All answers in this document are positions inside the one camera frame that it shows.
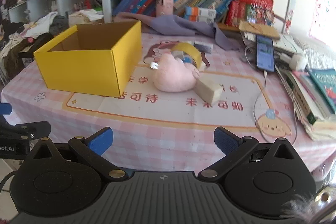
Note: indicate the pink cylindrical device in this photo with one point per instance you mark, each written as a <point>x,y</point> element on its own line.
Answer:
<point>165,3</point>

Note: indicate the stack of books on table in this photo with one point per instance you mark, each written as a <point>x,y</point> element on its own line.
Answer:
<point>304,108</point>

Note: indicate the grey fur cuff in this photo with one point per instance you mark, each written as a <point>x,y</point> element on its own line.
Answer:
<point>302,209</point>

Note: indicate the blue plastic packet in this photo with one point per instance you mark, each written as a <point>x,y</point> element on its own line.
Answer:
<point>188,59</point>

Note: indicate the yellow tape roll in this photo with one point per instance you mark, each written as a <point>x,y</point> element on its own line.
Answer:
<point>193,52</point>

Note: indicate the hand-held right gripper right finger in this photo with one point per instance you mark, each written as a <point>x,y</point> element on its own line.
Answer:
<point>225,141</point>

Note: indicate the grey garment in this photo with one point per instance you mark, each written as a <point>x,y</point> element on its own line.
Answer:
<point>59,24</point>

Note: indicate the purple pink cloth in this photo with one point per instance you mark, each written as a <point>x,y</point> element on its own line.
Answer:
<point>178,26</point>

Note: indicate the brown kraft pad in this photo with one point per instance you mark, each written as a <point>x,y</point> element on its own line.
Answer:
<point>258,28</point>

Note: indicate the row of leaning books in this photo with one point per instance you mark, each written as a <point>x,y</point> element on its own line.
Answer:
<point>136,1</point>

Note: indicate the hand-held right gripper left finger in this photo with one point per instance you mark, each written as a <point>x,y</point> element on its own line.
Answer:
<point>101,141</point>

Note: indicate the red boxed book set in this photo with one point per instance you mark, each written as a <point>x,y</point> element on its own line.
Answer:
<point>249,1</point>

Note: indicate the white garment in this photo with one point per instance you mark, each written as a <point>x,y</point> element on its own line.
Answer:
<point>42,24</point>

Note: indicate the yellow cardboard box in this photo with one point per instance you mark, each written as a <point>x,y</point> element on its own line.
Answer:
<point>78,69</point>

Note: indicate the white lace cloth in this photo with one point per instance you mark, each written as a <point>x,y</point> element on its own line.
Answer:
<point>317,52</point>

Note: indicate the black smartphone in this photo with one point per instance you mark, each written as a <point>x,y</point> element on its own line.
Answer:
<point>265,53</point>

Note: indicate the teal cover book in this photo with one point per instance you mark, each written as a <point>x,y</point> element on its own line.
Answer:
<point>324,87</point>

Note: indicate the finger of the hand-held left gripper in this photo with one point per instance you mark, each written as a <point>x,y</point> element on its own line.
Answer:
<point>36,129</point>
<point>5,108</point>

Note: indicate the pink checked printed tablecloth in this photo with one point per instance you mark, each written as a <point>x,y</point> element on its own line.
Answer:
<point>157,119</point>

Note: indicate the dark brown garment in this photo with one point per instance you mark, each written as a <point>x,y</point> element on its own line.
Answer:
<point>15,53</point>

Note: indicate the pink plush toy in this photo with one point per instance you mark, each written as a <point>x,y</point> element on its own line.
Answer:
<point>170,77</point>

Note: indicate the cream rectangular block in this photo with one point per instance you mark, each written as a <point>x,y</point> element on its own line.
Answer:
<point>208,90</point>

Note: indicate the orange white small box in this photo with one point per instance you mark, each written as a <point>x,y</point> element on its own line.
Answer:
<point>200,11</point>
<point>198,19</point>

